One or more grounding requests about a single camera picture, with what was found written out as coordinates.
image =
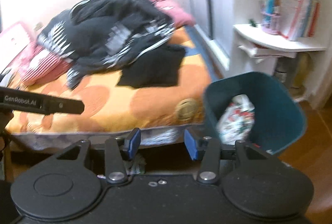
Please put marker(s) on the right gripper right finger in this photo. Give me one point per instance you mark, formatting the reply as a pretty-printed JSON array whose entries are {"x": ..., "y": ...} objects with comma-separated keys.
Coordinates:
[{"x": 195, "y": 143}]

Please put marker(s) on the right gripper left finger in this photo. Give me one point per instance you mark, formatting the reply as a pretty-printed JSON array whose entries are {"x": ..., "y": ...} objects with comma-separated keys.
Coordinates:
[{"x": 132, "y": 144}]

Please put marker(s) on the christmas pattern snack wrapper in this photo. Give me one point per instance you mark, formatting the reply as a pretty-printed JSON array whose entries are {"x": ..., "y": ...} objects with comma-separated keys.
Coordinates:
[{"x": 237, "y": 120}]

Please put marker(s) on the dark teal trash bin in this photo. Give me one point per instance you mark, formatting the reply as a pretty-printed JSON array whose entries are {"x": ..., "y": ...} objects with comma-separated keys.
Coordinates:
[{"x": 278, "y": 121}]

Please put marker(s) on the red striped pillow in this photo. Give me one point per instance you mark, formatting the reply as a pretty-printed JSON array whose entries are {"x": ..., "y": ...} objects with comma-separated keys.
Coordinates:
[{"x": 24, "y": 59}]

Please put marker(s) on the orange floral bed quilt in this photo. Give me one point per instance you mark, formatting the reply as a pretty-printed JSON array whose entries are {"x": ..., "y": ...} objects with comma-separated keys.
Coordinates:
[{"x": 162, "y": 113}]

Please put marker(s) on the black cloth on bed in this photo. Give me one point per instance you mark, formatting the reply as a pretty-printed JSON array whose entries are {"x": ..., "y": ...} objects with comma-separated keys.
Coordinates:
[{"x": 157, "y": 68}]

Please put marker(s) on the black white clothes pile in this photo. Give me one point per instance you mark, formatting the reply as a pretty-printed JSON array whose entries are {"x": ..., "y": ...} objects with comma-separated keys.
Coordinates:
[{"x": 100, "y": 35}]

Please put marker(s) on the pink pen holder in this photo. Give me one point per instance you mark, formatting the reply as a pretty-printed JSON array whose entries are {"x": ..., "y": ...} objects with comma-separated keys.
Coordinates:
[{"x": 270, "y": 10}]

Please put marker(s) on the white corner shelf unit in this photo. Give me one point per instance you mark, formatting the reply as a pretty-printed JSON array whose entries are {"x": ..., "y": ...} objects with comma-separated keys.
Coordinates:
[{"x": 307, "y": 61}]

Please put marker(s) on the row of books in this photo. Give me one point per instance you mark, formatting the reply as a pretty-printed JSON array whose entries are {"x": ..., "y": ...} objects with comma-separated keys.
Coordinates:
[{"x": 298, "y": 18}]

